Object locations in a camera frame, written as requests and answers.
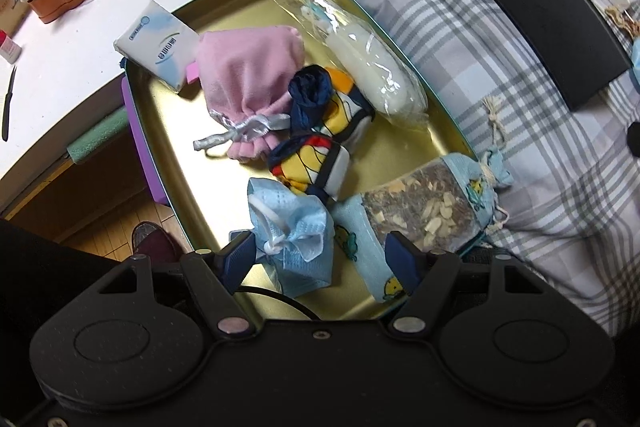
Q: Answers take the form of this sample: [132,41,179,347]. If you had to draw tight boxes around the brown dried item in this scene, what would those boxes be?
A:
[605,6,640,40]

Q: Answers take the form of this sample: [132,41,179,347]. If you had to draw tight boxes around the black cable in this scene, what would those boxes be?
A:
[235,284,321,320]

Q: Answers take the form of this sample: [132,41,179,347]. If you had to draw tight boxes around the black rectangular pad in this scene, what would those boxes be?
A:
[454,0,633,112]

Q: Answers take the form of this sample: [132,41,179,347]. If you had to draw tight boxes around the person's black pants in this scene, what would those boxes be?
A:
[0,218,121,343]

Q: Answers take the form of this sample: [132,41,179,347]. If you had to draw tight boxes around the clear bag with white roll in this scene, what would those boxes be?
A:
[247,0,431,132]

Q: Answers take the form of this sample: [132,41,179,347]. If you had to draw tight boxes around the dark red slipper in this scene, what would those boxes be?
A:
[131,221,178,264]

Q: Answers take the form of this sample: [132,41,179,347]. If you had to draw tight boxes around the pink drawstring pouch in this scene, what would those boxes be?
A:
[192,26,306,164]

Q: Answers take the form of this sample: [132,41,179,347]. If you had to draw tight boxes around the purple flat object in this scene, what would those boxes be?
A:
[120,74,171,208]

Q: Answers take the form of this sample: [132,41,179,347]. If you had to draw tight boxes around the pink white small container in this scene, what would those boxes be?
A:
[0,32,23,64]

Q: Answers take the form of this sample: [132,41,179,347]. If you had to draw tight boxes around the grey plaid bedsheet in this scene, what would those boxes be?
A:
[170,0,640,338]

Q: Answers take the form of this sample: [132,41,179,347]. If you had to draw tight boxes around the blue herbal sachet bag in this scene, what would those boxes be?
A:
[330,152,515,305]

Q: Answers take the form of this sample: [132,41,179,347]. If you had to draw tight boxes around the green foam edge guard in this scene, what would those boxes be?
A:
[66,109,132,165]

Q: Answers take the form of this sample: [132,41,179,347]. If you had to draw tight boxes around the blue face mask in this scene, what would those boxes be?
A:
[246,177,335,299]
[629,38,640,88]

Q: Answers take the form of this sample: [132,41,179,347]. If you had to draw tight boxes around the gold metal tin tray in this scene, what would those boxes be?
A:
[121,0,493,323]

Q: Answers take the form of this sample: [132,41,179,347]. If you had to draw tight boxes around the small white tissue pack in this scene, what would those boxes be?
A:
[112,0,201,94]

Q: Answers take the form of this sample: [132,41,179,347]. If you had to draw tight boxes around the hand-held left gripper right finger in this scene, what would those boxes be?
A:
[384,231,548,335]

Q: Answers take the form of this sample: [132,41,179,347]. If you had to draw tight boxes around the navy yellow sock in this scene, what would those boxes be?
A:
[267,134,351,200]
[289,64,376,142]

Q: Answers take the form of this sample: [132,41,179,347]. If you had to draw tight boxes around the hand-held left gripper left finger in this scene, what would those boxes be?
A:
[92,231,257,338]

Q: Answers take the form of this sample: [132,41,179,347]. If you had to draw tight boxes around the black pen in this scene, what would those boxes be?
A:
[1,66,17,142]

